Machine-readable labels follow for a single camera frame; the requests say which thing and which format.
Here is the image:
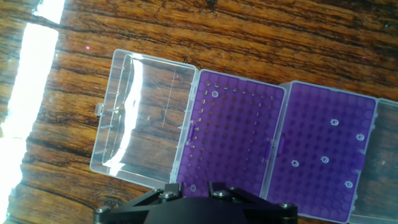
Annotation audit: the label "brown wooden board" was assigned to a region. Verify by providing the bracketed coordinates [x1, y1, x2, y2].
[0, 0, 398, 224]

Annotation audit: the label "purple pipette tip box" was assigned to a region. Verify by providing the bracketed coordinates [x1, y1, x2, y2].
[89, 49, 287, 200]
[259, 80, 398, 224]

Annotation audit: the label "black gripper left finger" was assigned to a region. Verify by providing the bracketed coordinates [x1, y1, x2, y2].
[93, 182, 185, 224]

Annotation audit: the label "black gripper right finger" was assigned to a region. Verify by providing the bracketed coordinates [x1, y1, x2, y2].
[207, 181, 299, 224]

